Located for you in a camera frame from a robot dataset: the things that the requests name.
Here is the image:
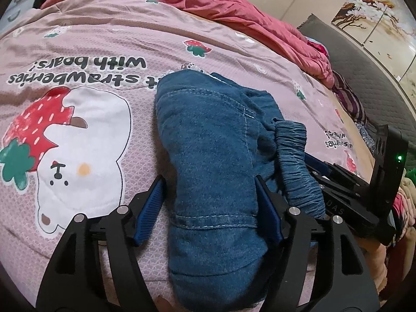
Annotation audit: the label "person's peach fleece clothing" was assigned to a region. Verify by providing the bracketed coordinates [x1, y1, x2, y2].
[354, 231, 408, 301]

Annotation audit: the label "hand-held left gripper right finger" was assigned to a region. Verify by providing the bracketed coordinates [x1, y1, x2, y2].
[255, 175, 381, 312]

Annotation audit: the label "pink printed blanket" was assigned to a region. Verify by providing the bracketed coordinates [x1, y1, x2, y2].
[0, 0, 374, 312]

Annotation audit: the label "grey padded headboard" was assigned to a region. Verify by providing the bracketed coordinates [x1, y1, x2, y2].
[297, 13, 416, 158]

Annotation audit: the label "wall painting panels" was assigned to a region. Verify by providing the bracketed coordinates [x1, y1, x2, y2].
[331, 0, 416, 87]

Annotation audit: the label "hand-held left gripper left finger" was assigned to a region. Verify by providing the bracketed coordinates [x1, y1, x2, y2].
[36, 175, 167, 312]

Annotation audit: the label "blue pants with lace trim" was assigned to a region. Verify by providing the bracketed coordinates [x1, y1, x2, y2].
[154, 63, 327, 309]

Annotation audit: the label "blue patterned cloth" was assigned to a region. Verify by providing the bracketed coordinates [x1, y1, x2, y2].
[355, 122, 376, 157]

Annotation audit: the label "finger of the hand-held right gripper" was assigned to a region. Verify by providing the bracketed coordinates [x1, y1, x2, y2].
[304, 154, 372, 190]
[319, 183, 357, 218]

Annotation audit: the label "pink cloth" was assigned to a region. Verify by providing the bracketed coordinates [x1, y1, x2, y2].
[392, 195, 411, 225]

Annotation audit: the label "red quilt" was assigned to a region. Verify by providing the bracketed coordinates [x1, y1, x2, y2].
[41, 0, 335, 88]

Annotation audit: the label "magenta cloth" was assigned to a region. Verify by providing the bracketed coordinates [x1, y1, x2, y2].
[306, 37, 329, 60]

